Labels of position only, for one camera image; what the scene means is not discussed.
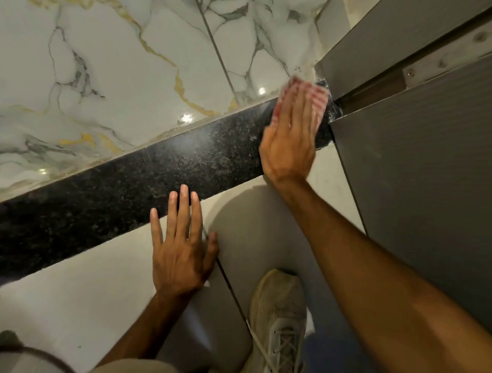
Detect grey door panel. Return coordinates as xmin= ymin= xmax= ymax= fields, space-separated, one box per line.
xmin=330 ymin=53 xmax=492 ymax=334

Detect grey door frame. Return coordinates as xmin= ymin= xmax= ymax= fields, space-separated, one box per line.
xmin=314 ymin=0 xmax=492 ymax=101

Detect red white checked cloth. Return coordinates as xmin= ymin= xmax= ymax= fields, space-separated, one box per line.
xmin=270 ymin=75 xmax=331 ymax=130

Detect person's right forearm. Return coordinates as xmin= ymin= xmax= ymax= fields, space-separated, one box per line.
xmin=272 ymin=176 xmax=492 ymax=373

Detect metal hinge plate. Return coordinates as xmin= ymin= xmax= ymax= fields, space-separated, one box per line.
xmin=401 ymin=21 xmax=492 ymax=90

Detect clear plastic film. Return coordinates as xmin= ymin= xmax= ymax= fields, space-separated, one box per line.
xmin=314 ymin=78 xmax=343 ymax=124

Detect person's right hand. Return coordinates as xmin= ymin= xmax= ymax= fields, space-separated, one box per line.
xmin=258 ymin=80 xmax=324 ymax=186

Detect person's left forearm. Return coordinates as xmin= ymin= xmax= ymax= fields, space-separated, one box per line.
xmin=95 ymin=290 xmax=193 ymax=368

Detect person's beige trousers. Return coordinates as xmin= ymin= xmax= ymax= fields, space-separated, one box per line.
xmin=89 ymin=358 xmax=181 ymax=373

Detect black granite threshold strip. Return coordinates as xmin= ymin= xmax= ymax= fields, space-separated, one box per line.
xmin=0 ymin=79 xmax=335 ymax=279

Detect person's left hand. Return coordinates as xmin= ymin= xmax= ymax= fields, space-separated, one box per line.
xmin=149 ymin=184 xmax=220 ymax=299

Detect beige mesh sneaker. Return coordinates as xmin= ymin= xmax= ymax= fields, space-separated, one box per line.
xmin=240 ymin=268 xmax=308 ymax=373

